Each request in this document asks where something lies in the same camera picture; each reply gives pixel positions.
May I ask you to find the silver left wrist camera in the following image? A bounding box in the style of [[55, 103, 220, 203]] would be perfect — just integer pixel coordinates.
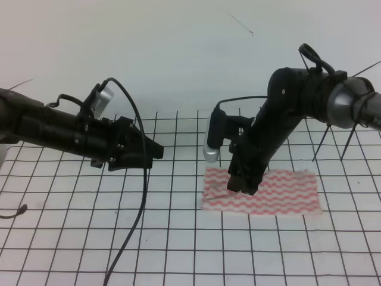
[[90, 87, 114, 119]]

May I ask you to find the white black-grid tablecloth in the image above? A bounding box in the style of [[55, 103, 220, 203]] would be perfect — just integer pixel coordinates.
[[1, 110, 380, 285]]

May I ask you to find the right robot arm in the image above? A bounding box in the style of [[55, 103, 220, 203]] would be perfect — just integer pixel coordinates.
[[227, 68, 380, 195]]

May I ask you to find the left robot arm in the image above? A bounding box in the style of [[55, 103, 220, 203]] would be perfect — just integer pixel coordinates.
[[1, 86, 164, 172]]

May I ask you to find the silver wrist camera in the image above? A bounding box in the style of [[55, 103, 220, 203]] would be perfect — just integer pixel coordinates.
[[203, 110, 223, 163], [90, 87, 114, 119]]

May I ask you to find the black left camera cable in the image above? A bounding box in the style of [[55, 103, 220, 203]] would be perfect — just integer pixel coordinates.
[[44, 77, 149, 286]]

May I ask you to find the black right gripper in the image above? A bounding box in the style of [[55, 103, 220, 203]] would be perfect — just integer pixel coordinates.
[[227, 119, 266, 195]]

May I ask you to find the pink wavy striped towel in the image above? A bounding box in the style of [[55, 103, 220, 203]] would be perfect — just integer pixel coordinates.
[[201, 167, 322, 216]]

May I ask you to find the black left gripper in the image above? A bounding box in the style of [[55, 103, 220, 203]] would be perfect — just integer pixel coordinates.
[[71, 117, 164, 172]]

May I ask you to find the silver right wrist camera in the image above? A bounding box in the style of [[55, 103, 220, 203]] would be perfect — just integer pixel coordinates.
[[203, 110, 223, 163]]

